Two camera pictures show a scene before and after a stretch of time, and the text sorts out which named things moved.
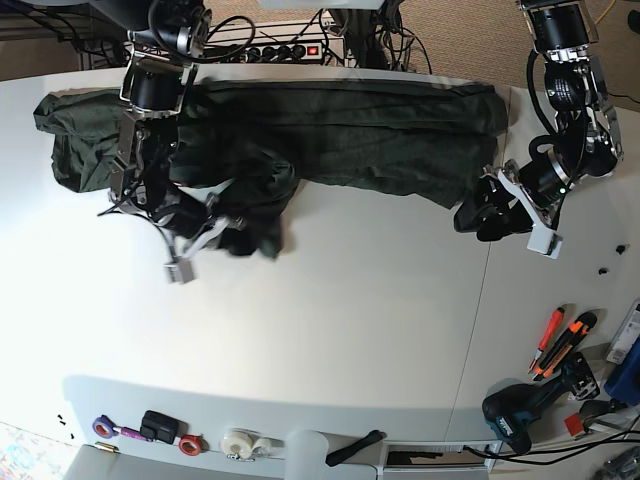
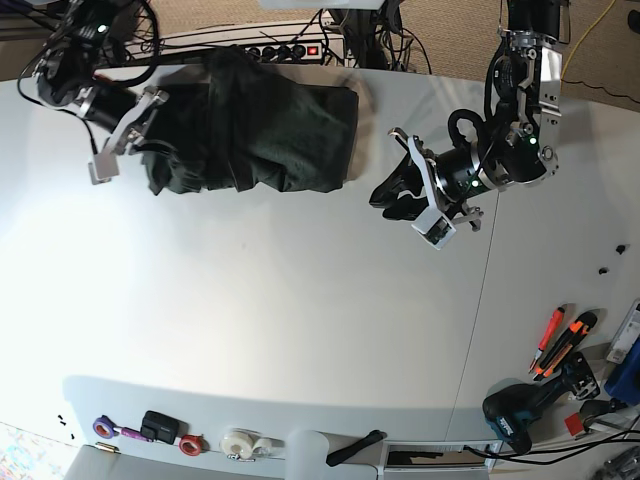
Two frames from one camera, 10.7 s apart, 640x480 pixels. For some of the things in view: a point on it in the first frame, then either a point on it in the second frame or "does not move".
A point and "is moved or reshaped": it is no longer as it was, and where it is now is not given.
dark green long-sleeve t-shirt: (240, 150) is moved or reshaped
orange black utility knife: (572, 336) does not move
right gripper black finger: (481, 202) to (405, 176)
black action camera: (162, 428) does not move
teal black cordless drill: (511, 408) does not move
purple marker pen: (132, 433) does not move
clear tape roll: (238, 441) does not move
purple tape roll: (104, 427) does not move
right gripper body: (543, 213) to (457, 212)
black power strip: (271, 53) does not move
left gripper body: (191, 218) to (135, 123)
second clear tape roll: (269, 447) does not move
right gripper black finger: (512, 220) to (406, 208)
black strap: (353, 447) does not move
